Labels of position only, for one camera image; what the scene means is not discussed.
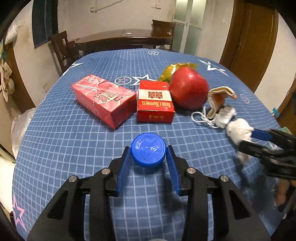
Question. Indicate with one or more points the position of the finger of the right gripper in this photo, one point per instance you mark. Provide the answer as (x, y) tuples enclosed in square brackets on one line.
[(277, 137), (261, 151)]

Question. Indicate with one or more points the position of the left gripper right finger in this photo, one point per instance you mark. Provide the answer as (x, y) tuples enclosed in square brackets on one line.
[(233, 216)]

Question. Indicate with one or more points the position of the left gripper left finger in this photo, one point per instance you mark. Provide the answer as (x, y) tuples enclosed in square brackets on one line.
[(63, 217)]

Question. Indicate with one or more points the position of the white cloth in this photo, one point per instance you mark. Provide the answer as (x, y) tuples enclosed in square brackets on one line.
[(237, 130)]

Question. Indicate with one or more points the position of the blue bottle cap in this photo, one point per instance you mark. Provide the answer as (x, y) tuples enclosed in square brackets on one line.
[(148, 150)]

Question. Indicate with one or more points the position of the person's right hand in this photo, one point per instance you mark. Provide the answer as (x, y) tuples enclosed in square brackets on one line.
[(281, 193)]

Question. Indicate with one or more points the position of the orange white snack wrapper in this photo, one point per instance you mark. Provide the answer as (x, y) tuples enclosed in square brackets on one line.
[(216, 98)]

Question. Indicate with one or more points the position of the red apple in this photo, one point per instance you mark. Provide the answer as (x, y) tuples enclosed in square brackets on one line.
[(188, 89)]

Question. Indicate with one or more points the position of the brown wooden door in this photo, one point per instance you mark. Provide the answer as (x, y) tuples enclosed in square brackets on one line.
[(250, 41)]

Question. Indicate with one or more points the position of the red cigarette box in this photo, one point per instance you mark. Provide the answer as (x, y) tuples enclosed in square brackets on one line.
[(154, 103)]

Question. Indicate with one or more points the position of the pink drink carton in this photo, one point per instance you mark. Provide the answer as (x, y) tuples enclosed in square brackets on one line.
[(112, 103)]

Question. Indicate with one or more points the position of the yellow foil wrapper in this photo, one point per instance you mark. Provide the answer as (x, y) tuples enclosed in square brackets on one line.
[(171, 69)]

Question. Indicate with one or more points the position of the blue star-patterned tablecloth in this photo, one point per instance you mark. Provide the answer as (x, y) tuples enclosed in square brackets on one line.
[(64, 138)]

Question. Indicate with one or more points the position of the frosted glass door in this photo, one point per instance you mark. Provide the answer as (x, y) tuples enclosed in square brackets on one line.
[(188, 19)]

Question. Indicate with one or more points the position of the wooden chair by glass door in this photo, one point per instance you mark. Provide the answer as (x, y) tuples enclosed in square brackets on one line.
[(162, 28)]

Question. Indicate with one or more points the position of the wooden chair by window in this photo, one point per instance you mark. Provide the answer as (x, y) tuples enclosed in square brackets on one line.
[(65, 50)]

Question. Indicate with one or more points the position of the dark wooden dining table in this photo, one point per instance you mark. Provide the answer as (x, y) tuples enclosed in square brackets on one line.
[(121, 39)]

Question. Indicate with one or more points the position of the dark window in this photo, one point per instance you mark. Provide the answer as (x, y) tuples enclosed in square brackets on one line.
[(44, 20)]

